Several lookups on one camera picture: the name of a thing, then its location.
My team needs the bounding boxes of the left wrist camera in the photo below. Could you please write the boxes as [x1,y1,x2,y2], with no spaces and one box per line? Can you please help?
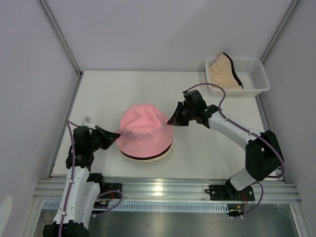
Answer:
[81,117,96,130]

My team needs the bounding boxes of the beige hat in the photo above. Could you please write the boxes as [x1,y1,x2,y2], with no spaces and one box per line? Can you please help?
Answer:
[208,52,243,89]

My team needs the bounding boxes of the cream bucket hat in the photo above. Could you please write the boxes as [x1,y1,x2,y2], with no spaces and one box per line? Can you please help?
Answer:
[122,145,174,163]

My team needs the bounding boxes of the aluminium frame post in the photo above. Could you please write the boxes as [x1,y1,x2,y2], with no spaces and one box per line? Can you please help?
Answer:
[37,0,82,78]
[260,0,303,64]

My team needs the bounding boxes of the left aluminium frame post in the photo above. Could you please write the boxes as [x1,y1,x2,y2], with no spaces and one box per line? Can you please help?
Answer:
[37,0,82,78]

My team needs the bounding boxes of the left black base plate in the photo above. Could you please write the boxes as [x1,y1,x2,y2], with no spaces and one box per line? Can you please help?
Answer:
[100,183,123,199]

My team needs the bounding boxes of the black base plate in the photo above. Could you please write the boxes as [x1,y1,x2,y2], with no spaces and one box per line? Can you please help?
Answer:
[100,183,123,199]
[204,185,255,201]

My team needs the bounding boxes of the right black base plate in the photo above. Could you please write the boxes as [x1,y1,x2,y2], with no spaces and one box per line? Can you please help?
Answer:
[204,185,255,201]

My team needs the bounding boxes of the black bucket hat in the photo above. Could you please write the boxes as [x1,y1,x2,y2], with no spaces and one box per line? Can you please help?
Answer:
[120,145,172,161]

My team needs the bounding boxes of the white slotted cable duct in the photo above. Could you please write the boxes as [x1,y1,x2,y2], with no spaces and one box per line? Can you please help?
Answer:
[43,201,230,213]

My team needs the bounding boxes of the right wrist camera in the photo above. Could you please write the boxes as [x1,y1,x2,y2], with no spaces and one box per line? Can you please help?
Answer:
[183,91,192,100]

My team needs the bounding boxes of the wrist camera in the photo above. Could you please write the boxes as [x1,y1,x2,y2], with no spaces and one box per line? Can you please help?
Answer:
[183,91,192,100]
[81,117,96,130]

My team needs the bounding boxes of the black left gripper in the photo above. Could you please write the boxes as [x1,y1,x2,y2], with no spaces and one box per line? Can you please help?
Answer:
[87,125,119,152]

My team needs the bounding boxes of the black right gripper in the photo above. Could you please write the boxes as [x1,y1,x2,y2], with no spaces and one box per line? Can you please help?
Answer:
[168,102,196,126]

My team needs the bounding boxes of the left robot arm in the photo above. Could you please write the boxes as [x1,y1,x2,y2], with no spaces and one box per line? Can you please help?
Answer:
[42,122,123,237]

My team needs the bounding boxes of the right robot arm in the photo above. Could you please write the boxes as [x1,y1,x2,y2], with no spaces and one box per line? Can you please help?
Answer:
[167,90,284,201]

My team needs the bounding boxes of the aluminium mounting rail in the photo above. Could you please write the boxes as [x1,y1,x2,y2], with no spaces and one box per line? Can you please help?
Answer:
[32,176,302,204]

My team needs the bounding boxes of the right aluminium frame post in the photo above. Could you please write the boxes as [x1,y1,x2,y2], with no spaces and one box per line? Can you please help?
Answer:
[260,0,303,64]

